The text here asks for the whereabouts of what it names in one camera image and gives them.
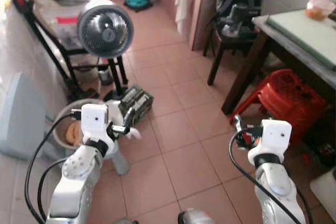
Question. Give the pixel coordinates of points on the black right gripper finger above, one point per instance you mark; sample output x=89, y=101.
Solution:
x=242, y=139
x=236, y=123

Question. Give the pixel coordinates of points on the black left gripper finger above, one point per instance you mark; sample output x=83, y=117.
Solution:
x=125, y=129
x=129, y=116

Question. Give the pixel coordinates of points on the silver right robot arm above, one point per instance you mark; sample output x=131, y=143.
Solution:
x=278, y=192

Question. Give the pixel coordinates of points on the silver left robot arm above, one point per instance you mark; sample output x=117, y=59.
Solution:
x=76, y=182

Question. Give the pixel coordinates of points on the green and black carton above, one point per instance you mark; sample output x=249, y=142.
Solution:
x=137, y=103

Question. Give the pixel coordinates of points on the grey plastic stool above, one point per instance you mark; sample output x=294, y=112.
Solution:
x=119, y=158

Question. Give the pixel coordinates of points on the small metal can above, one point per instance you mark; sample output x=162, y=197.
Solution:
x=105, y=76

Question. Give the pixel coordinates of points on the red plastic stool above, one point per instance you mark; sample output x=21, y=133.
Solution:
x=286, y=98

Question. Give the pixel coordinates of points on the dark wooden chair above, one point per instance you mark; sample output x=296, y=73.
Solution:
x=226, y=45

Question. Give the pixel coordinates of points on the dark wooden table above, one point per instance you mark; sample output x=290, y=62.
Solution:
x=273, y=48

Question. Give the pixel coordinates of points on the round grey electric fan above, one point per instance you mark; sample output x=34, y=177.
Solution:
x=105, y=30

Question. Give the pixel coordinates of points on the grey flat panel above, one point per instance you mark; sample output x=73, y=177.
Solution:
x=21, y=116

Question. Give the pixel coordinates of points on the grey robot leg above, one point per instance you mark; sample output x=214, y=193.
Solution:
x=194, y=217

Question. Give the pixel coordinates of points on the white plastic box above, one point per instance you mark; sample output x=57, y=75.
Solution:
x=325, y=192

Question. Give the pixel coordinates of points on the black metal folding rack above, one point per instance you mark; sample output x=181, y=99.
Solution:
x=47, y=45

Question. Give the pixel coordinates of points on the pale green table mat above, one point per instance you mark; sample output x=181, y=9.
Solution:
x=310, y=38

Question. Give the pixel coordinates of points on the red label strip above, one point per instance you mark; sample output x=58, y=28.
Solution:
x=67, y=20

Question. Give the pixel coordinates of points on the pink wooden board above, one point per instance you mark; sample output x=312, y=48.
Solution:
x=202, y=9

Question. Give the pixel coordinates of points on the white hanging towel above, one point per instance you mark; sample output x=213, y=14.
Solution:
x=182, y=1

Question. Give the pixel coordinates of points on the clear plastic food container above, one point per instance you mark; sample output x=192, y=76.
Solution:
x=319, y=10

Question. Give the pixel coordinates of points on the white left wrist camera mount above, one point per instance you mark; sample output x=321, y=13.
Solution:
x=94, y=121

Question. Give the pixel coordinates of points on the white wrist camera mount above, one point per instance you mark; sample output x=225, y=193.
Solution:
x=94, y=121
x=273, y=137

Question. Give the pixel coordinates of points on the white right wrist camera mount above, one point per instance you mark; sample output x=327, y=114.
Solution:
x=273, y=137

